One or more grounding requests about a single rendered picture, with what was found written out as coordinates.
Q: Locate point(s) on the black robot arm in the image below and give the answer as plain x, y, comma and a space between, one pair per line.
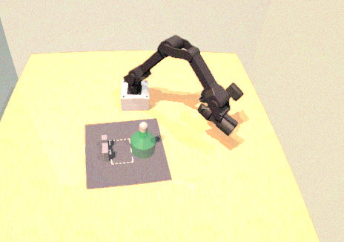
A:
213, 94

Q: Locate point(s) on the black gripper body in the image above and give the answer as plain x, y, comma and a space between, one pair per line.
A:
234, 92

